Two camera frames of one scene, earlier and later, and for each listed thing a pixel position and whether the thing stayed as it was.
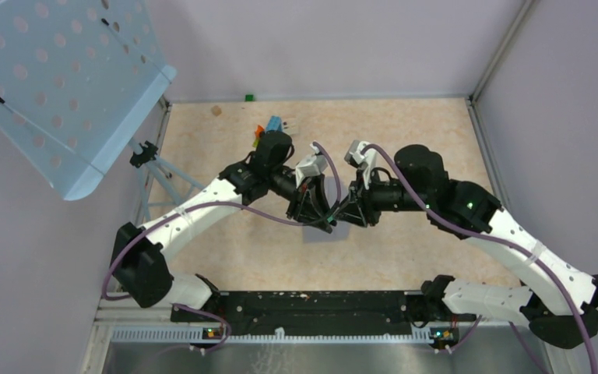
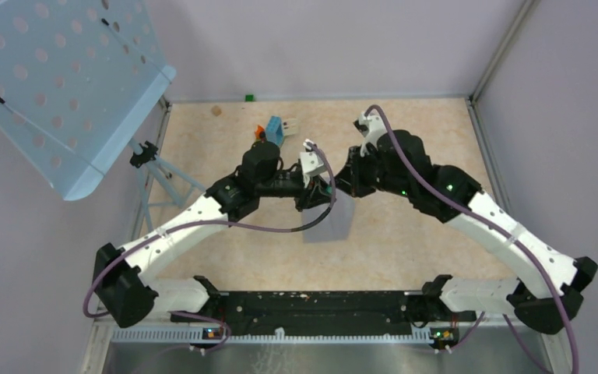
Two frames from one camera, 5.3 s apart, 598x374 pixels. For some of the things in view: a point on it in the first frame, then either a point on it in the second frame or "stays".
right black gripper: (359, 207) -> (350, 180)
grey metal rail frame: (198, 334) stays
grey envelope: (320, 234) stays
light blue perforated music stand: (70, 83) stays
